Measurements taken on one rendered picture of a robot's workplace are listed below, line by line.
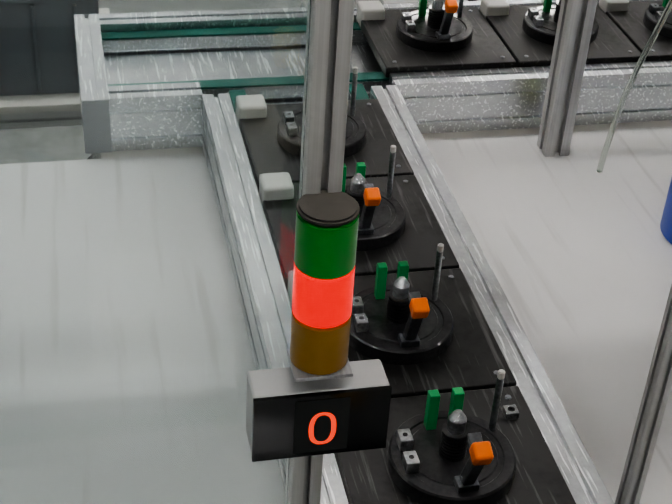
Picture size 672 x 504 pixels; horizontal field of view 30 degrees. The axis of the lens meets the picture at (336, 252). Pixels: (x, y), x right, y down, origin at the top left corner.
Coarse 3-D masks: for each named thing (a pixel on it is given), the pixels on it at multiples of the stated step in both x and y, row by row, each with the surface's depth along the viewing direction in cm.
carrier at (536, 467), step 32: (416, 416) 142; (448, 416) 135; (480, 416) 146; (384, 448) 141; (416, 448) 138; (448, 448) 136; (512, 448) 139; (544, 448) 142; (352, 480) 136; (384, 480) 136; (416, 480) 134; (448, 480) 134; (480, 480) 134; (512, 480) 137; (544, 480) 138
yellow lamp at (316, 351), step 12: (300, 324) 103; (348, 324) 104; (300, 336) 104; (312, 336) 103; (324, 336) 103; (336, 336) 104; (348, 336) 105; (300, 348) 105; (312, 348) 104; (324, 348) 104; (336, 348) 104; (348, 348) 106; (300, 360) 105; (312, 360) 105; (324, 360) 105; (336, 360) 105; (312, 372) 105; (324, 372) 105
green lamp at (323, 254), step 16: (304, 224) 98; (352, 224) 98; (304, 240) 99; (320, 240) 98; (336, 240) 98; (352, 240) 99; (304, 256) 99; (320, 256) 99; (336, 256) 99; (352, 256) 100; (304, 272) 100; (320, 272) 99; (336, 272) 100
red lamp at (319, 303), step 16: (352, 272) 101; (304, 288) 101; (320, 288) 100; (336, 288) 101; (352, 288) 103; (304, 304) 102; (320, 304) 101; (336, 304) 102; (304, 320) 103; (320, 320) 102; (336, 320) 103
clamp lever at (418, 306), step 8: (408, 296) 149; (416, 296) 148; (416, 304) 146; (424, 304) 146; (416, 312) 146; (424, 312) 146; (408, 320) 150; (416, 320) 148; (408, 328) 150; (416, 328) 150; (408, 336) 151; (416, 336) 152
